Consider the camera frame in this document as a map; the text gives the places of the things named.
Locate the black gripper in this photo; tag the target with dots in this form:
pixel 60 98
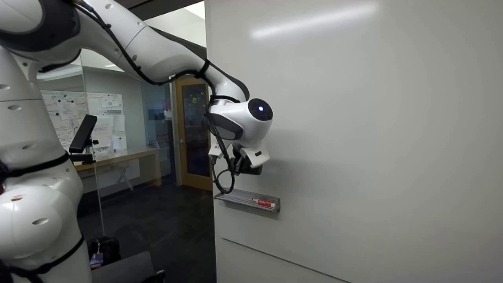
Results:
pixel 245 167

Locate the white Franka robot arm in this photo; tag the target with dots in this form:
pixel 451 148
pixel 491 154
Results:
pixel 36 220

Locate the white whiteboard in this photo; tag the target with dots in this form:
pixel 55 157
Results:
pixel 393 157

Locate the grey aluminium marker tray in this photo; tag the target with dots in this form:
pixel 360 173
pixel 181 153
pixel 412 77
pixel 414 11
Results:
pixel 245 198

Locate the red dry-erase marker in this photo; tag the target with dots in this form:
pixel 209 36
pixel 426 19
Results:
pixel 264 203

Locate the wooden door with glass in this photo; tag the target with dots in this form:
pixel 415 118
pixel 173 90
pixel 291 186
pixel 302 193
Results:
pixel 181 146

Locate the wooden desk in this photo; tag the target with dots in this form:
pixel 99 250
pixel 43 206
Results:
pixel 120 157

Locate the dark flat panel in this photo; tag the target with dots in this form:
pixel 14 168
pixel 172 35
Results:
pixel 131 269

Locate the small white wall poster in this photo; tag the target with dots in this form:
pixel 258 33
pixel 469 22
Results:
pixel 107 123

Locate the black phone on mount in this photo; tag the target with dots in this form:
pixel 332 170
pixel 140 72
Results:
pixel 83 134

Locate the large white wall poster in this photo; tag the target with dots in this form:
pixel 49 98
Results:
pixel 63 115

